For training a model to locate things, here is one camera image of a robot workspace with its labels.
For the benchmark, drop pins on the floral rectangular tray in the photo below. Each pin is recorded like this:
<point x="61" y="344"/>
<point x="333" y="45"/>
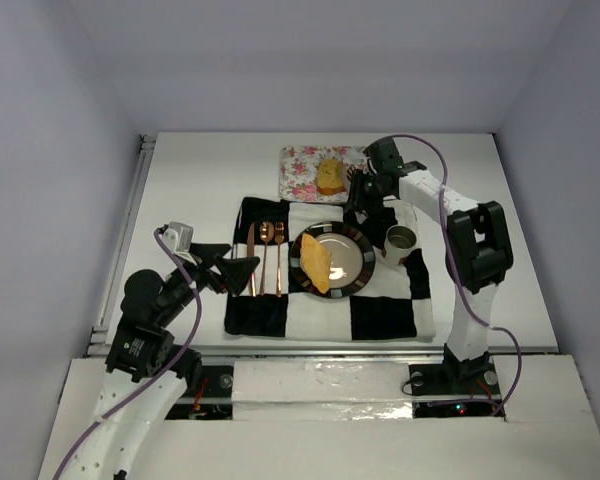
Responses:
<point x="299" y="167"/>

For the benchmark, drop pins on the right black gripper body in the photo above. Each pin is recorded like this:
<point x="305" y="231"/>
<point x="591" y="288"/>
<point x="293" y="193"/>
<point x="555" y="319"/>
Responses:
<point x="362" y="185"/>

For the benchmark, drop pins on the aluminium frame rail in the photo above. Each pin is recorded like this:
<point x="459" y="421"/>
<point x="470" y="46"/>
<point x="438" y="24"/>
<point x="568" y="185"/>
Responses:
<point x="97" y="345"/>

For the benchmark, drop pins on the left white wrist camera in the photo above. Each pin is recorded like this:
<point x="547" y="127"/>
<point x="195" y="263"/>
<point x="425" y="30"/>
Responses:
<point x="177" y="238"/>

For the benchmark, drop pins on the copper spoon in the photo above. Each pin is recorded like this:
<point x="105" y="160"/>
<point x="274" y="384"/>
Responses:
<point x="266" y="232"/>

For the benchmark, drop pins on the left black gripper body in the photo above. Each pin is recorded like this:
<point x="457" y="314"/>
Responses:
<point x="212" y="270"/>

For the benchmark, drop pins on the metal cup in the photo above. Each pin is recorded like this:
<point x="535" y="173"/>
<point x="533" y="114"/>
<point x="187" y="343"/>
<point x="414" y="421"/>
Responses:
<point x="400" y="241"/>

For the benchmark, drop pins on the round brown bread piece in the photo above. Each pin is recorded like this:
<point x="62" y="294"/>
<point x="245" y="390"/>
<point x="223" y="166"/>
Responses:
<point x="330" y="177"/>

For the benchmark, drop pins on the dark rimmed ceramic plate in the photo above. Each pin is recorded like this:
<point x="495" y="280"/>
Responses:
<point x="353" y="260"/>

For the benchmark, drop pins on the copper knife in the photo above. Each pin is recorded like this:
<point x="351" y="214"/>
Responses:
<point x="251" y="253"/>

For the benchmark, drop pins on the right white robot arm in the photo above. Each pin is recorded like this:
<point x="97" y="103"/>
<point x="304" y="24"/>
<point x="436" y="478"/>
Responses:
<point x="478" y="255"/>

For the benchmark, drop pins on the copper fork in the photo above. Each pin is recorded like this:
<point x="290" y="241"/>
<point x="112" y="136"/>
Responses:
<point x="279" y="239"/>

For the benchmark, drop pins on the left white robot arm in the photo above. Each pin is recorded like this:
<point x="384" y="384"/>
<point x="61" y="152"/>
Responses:
<point x="146" y="372"/>

